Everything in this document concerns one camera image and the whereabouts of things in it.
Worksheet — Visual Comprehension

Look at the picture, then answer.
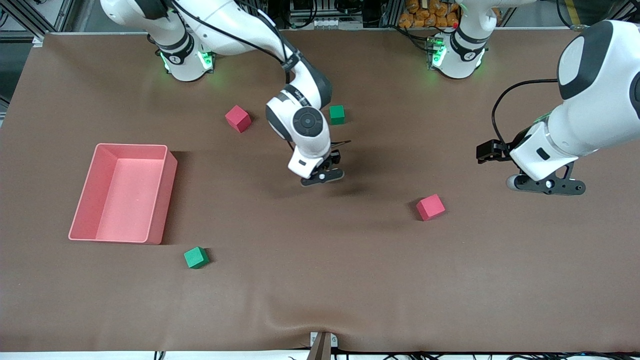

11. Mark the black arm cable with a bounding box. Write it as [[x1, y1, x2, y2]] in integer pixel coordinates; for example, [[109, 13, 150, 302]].
[[170, 0, 293, 86], [491, 78, 560, 148]]

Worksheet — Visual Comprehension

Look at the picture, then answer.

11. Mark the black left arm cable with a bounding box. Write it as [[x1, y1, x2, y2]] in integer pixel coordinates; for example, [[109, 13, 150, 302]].
[[491, 78, 560, 148]]

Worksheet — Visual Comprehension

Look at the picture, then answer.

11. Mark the aluminium profile post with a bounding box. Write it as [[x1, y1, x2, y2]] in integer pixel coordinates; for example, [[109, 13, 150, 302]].
[[380, 0, 401, 28]]

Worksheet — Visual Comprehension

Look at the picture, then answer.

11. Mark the brown table mat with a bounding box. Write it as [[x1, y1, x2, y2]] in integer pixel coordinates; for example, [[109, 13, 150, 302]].
[[0, 28, 640, 353]]

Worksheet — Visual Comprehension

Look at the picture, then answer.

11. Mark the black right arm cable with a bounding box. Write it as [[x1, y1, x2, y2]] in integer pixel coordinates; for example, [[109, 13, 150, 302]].
[[170, 0, 293, 86]]

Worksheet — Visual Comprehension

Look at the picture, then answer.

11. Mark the pink foam cube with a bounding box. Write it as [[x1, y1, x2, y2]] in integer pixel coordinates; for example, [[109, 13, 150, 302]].
[[416, 193, 446, 222], [224, 105, 253, 134]]

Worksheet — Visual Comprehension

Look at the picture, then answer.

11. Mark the grey metal table clamp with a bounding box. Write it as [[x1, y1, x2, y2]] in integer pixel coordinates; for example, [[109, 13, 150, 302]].
[[309, 331, 339, 360]]

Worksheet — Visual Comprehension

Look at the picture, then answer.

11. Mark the pink plastic tray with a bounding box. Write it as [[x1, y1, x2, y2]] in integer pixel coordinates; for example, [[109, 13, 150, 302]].
[[68, 143, 178, 245]]

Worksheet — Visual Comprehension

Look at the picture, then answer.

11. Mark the aluminium frame corner strut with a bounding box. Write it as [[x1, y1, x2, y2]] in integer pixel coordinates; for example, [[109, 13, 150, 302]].
[[0, 0, 76, 48], [595, 0, 640, 28]]

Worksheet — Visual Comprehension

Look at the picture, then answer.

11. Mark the white terminal strip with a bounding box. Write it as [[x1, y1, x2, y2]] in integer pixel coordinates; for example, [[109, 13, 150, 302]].
[[309, 17, 364, 29]]

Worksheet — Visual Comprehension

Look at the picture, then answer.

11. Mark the orange packaged goods pile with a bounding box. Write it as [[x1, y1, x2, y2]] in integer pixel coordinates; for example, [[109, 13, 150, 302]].
[[398, 0, 463, 29]]

